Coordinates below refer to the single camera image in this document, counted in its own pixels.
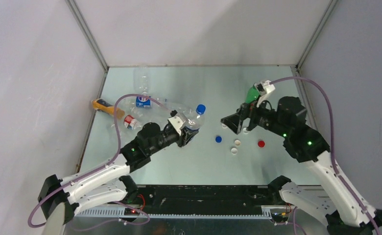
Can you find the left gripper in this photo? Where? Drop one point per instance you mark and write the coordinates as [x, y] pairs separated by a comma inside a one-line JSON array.
[[185, 137]]

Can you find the white cable duct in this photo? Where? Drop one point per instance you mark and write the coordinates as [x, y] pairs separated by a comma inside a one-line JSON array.
[[122, 212]]

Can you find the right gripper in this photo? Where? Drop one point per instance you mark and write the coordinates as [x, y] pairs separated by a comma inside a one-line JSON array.
[[234, 121]]

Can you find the orange bottle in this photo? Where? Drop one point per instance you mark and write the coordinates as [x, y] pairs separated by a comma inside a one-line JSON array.
[[103, 106]]

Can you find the clear bottle with red ring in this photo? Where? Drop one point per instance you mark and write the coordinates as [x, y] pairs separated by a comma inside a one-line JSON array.
[[126, 128]]

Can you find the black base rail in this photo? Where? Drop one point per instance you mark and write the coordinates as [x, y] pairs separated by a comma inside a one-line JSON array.
[[202, 199]]

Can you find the red bottle cap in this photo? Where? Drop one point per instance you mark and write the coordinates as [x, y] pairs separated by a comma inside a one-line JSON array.
[[261, 144]]

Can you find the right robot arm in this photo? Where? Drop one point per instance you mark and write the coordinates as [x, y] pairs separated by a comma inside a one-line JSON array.
[[344, 211]]

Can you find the blue bottle cap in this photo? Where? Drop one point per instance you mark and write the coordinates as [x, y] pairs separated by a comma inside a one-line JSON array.
[[218, 139], [200, 109]]

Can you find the clear crushed plastic bottle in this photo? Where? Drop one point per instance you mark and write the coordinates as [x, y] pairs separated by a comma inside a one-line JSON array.
[[194, 121]]

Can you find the clear bottle with blue label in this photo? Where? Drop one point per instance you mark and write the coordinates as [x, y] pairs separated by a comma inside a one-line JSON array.
[[144, 107]]

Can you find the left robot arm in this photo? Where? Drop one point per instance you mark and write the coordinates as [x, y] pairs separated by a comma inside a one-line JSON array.
[[111, 181]]

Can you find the green plastic bottle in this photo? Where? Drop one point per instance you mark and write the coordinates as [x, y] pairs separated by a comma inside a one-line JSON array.
[[252, 94]]

